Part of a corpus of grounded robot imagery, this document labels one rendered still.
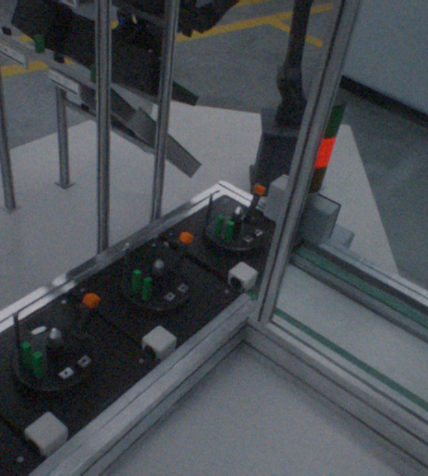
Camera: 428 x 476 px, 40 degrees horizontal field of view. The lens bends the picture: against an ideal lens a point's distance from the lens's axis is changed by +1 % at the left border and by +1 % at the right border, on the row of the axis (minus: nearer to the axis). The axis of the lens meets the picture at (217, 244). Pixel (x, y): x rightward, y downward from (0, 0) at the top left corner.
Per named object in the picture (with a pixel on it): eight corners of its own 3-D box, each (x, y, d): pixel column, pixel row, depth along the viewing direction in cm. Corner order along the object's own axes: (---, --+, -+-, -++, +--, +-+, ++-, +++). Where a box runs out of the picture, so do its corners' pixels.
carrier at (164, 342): (153, 244, 128) (156, 197, 120) (238, 298, 118) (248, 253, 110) (66, 297, 112) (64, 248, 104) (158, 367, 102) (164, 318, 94)
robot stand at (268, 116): (296, 174, 177) (312, 113, 164) (300, 201, 165) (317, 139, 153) (248, 167, 176) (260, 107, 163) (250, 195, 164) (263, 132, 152)
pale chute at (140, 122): (158, 154, 150) (169, 140, 150) (191, 178, 144) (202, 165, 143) (92, 98, 126) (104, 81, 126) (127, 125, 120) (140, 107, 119)
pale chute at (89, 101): (117, 131, 157) (127, 118, 156) (147, 153, 150) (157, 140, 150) (46, 72, 133) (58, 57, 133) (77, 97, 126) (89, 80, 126)
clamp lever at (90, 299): (80, 328, 100) (92, 291, 98) (87, 335, 100) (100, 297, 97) (64, 334, 97) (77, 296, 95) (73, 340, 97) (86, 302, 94)
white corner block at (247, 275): (238, 274, 124) (241, 260, 121) (255, 284, 122) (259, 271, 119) (225, 284, 121) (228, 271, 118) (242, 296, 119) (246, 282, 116)
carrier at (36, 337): (65, 298, 112) (62, 249, 104) (156, 368, 102) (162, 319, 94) (-53, 372, 96) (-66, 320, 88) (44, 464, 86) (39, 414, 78)
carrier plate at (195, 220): (222, 200, 145) (223, 192, 143) (302, 244, 135) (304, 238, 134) (157, 241, 129) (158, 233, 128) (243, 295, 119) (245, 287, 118)
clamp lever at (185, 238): (174, 264, 117) (186, 231, 114) (181, 269, 116) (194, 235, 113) (163, 267, 114) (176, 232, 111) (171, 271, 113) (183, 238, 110)
